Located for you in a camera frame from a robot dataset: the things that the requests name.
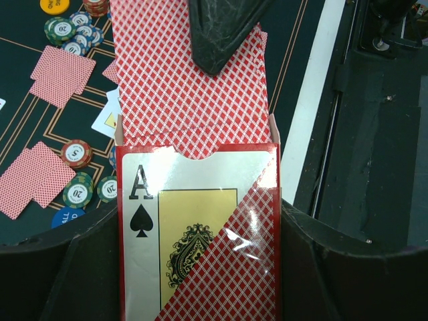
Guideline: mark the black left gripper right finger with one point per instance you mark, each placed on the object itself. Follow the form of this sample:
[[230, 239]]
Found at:
[[327, 275]]

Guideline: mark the red card dealer position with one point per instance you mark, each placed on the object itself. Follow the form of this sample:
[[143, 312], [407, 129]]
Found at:
[[63, 65], [57, 91]]

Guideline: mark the red-backed playing card deck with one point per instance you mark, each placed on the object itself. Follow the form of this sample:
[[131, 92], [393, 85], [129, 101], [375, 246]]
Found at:
[[166, 99]]

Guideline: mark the orange dealer button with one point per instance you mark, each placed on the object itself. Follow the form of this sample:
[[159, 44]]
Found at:
[[54, 7]]

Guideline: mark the red chip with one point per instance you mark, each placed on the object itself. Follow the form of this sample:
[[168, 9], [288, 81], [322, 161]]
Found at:
[[96, 8]]

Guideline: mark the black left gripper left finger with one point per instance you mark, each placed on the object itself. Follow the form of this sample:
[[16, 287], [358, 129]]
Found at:
[[67, 273]]

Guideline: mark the face-up two of diamonds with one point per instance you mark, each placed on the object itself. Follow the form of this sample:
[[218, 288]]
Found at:
[[107, 120]]

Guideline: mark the blue chip position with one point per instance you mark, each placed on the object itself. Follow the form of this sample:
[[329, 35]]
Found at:
[[112, 157]]

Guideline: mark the blue small blind button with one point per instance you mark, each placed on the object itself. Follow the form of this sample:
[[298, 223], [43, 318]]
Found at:
[[66, 214]]

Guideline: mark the blue chip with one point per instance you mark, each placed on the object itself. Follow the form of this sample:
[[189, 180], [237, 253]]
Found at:
[[75, 47], [81, 18], [95, 34]]

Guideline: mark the red card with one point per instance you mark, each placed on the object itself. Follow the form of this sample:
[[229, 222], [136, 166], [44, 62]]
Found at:
[[111, 72]]

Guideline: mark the green chip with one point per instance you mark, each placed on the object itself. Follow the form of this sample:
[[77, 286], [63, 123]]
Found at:
[[79, 191], [107, 189], [59, 30]]

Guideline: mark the green poker table mat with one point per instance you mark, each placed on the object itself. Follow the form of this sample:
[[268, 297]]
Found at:
[[26, 119]]

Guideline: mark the red chips position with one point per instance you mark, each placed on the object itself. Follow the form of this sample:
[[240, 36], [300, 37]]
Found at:
[[76, 153]]

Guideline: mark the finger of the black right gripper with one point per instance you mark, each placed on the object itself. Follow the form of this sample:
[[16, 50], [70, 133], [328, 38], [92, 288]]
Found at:
[[218, 28]]

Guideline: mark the aluminium frame rail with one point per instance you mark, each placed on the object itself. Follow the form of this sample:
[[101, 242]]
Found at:
[[355, 156]]

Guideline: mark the face-up ace card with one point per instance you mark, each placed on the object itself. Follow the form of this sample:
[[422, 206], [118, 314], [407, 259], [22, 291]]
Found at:
[[2, 103]]

